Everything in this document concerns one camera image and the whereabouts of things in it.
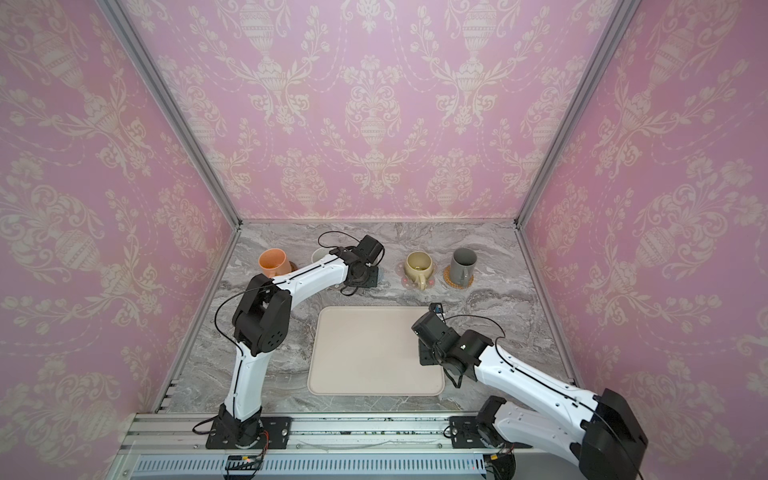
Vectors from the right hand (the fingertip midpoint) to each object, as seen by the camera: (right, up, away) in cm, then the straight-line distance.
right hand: (428, 347), depth 81 cm
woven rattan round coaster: (+9, +17, +22) cm, 29 cm away
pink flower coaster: (-3, +15, +19) cm, 25 cm away
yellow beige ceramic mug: (-1, +21, +22) cm, 30 cm away
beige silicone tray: (-17, -4, +9) cm, 20 cm away
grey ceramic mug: (+12, +21, +13) cm, 28 cm away
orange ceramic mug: (-51, +22, +21) cm, 59 cm away
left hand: (-17, +16, +17) cm, 29 cm away
